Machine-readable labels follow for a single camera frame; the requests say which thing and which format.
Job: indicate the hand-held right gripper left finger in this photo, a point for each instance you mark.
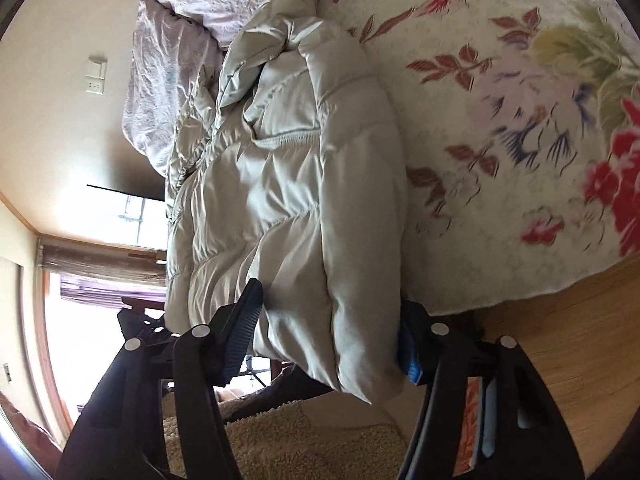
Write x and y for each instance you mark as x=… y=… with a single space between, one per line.
x=245 y=321

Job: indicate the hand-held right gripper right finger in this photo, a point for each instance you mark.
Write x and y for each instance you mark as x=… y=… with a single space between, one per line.
x=407 y=356

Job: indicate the beige puffer jacket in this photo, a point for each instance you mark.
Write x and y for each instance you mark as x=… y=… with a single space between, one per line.
x=280 y=185

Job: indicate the orange printed packet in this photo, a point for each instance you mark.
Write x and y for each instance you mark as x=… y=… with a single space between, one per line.
x=472 y=420

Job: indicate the beige fluffy rug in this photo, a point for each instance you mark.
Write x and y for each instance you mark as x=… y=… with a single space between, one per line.
x=280 y=440

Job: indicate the brown curtain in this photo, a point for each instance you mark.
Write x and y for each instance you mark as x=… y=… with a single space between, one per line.
x=100 y=264

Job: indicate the window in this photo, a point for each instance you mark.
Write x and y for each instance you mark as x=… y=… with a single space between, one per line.
x=90 y=340

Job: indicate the floral bedspread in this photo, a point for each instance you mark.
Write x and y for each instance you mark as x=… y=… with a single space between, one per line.
x=500 y=135

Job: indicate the white wall switch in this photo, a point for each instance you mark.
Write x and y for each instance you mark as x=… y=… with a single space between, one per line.
x=98 y=67

